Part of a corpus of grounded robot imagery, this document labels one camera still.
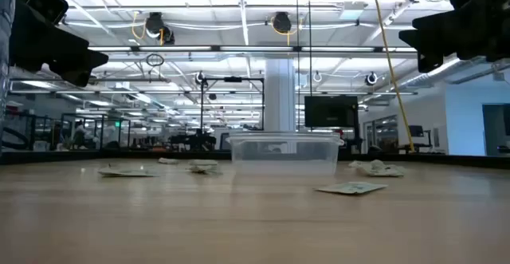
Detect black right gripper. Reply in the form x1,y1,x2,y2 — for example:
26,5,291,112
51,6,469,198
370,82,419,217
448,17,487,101
398,0,510,73

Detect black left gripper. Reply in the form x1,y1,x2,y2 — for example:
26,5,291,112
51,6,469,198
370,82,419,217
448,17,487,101
10,0,109,87

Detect black background workstation frames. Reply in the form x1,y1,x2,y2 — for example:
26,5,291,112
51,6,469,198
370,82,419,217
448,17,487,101
0,110,133,152

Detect dark blue door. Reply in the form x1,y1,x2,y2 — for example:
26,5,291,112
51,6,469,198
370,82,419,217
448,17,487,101
481,103,510,156

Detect black hanging monitor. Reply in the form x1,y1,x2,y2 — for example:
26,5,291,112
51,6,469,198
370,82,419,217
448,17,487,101
304,95,359,129

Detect white building column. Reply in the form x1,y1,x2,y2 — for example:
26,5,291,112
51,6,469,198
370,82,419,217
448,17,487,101
264,58,297,132

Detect long ceiling light strip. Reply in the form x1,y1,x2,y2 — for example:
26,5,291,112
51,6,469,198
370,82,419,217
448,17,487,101
87,45,418,53

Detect clear plastic bin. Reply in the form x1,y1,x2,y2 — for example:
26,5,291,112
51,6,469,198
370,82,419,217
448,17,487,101
226,131,345,177

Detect yellow hanging cable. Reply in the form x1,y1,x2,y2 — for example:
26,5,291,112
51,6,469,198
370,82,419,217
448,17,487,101
370,0,416,152

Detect black coiled ceiling cable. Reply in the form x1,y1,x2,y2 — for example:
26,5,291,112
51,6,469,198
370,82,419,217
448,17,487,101
145,53,166,68

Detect black ceiling cord reel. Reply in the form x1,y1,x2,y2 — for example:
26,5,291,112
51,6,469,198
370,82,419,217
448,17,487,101
144,11,176,45
271,11,293,35

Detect grey braided cable sleeve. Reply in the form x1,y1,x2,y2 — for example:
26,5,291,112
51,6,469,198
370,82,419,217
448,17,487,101
0,0,16,149

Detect black aluminium table frame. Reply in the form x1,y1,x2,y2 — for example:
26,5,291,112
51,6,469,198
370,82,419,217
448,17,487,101
0,150,510,170

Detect thin black hanging cable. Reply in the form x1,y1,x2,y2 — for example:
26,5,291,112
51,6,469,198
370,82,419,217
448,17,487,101
295,0,301,132
307,0,313,132

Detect black background rig frame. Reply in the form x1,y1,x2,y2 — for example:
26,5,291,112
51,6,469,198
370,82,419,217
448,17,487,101
199,76,265,132

